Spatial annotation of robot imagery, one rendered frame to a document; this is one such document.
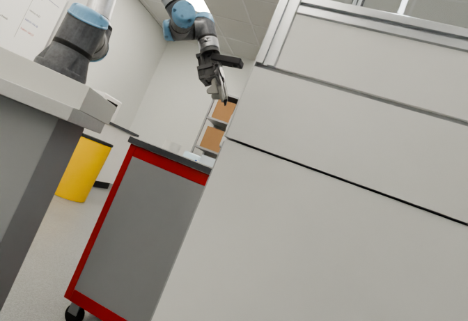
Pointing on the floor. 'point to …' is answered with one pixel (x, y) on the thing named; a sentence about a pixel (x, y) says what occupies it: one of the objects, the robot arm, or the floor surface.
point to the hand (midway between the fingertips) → (225, 99)
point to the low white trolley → (136, 235)
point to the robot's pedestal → (31, 167)
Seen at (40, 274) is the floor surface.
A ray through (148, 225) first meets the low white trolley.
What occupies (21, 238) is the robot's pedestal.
